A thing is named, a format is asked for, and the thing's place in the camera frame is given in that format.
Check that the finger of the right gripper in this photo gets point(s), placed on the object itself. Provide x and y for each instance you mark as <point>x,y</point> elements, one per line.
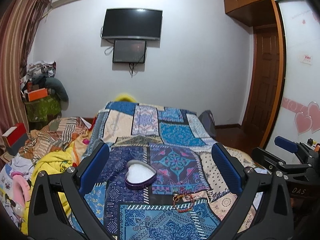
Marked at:
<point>275,164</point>
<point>288,145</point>

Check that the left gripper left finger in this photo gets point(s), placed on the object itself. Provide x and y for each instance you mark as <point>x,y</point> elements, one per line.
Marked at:
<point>47,218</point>

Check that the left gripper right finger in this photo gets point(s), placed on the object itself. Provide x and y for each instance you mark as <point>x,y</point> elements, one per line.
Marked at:
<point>274,217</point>

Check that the purple heart jewelry box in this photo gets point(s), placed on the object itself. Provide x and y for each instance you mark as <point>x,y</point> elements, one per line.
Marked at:
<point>139,175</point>

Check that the white sliding wardrobe door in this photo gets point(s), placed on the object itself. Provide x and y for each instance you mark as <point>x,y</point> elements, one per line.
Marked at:
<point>298,117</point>

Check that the pink plush slipper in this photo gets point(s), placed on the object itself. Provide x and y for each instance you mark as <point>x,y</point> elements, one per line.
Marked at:
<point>20,189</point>

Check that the yellow cartoon blanket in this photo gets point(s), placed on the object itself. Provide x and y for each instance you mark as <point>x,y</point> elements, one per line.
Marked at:
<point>56,162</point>

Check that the brown wooden door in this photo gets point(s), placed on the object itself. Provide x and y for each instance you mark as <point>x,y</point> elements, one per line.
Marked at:
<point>263,83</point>

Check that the striped beige quilt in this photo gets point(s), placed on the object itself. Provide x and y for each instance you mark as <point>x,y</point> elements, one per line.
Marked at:
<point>55,136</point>

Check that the red and white box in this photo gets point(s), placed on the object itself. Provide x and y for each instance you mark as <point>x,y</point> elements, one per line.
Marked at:
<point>14,138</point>

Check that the dark grey bag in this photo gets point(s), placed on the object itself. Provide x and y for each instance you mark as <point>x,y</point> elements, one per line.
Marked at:
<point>207,120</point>

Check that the green patterned box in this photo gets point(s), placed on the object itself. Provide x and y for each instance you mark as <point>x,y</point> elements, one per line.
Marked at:
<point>39,110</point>

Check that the blue patchwork bedspread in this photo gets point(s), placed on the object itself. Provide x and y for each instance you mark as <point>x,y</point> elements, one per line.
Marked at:
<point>189,198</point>

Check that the orange shoe box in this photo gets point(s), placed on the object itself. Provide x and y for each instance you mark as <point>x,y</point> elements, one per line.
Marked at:
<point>36,94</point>

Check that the yellow pillow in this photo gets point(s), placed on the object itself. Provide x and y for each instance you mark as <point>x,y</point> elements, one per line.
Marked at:
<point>125,98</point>

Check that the pile of clothes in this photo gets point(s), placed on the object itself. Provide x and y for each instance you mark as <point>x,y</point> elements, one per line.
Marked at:
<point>42,75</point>

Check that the wooden overhead cabinet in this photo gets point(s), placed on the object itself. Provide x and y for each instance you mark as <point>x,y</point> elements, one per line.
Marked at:
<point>252,13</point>

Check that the striped red curtain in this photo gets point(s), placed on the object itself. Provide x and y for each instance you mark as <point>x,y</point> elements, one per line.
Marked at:
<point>18,28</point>

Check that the small black wall monitor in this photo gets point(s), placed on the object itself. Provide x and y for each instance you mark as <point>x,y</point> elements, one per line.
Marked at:
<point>129,51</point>

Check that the large black wall television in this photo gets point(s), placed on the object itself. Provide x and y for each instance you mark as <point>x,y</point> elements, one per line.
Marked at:
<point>132,23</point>

